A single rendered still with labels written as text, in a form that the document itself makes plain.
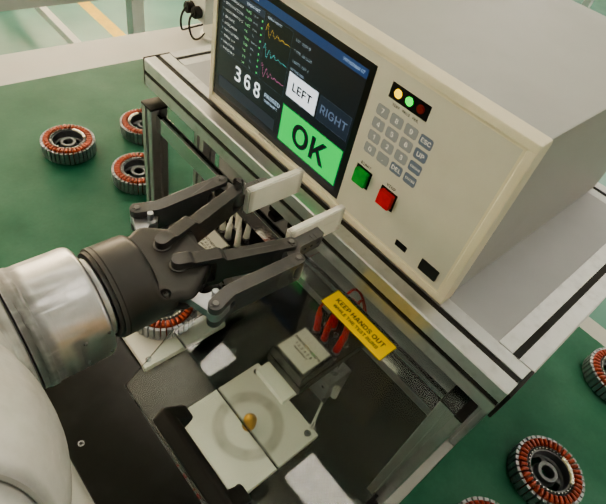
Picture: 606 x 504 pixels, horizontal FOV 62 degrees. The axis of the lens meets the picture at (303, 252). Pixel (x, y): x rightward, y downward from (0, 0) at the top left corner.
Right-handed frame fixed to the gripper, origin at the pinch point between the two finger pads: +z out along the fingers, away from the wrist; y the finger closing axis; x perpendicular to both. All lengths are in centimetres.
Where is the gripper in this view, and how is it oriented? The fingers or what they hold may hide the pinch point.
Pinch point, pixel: (296, 207)
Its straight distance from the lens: 49.3
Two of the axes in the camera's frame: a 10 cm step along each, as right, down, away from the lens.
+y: 6.4, 6.4, -4.2
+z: 7.5, -3.8, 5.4
